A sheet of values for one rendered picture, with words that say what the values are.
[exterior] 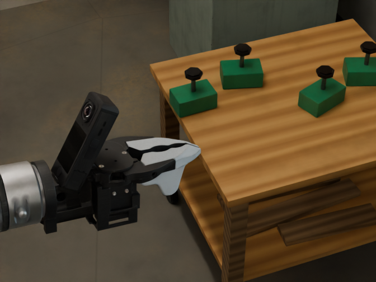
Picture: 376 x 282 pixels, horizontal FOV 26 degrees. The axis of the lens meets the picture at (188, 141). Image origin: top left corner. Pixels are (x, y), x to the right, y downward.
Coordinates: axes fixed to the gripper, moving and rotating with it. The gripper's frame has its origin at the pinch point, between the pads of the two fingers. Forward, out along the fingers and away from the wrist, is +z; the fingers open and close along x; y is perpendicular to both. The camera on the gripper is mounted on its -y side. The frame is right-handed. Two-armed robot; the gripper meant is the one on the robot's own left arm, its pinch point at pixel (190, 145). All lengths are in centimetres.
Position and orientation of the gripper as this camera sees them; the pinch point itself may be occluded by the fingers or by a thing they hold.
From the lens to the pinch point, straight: 102.9
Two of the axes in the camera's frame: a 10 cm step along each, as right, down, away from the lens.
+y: -0.5, 8.8, 4.8
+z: 9.0, -1.7, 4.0
